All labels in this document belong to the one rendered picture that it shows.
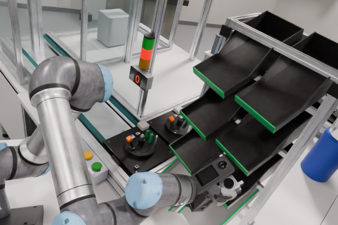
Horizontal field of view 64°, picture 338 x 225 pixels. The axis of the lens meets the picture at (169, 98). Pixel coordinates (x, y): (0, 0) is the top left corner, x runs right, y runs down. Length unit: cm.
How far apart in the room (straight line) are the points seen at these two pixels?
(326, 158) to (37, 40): 181
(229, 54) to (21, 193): 94
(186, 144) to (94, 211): 47
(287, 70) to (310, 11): 496
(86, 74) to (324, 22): 501
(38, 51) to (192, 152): 136
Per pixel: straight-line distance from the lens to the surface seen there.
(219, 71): 79
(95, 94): 81
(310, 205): 158
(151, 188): 60
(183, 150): 97
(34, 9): 188
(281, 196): 152
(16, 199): 125
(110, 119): 146
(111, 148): 124
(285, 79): 79
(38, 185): 127
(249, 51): 85
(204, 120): 86
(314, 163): 166
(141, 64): 123
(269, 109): 72
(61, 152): 64
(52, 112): 68
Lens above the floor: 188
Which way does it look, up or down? 35 degrees down
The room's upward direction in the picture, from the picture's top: 15 degrees clockwise
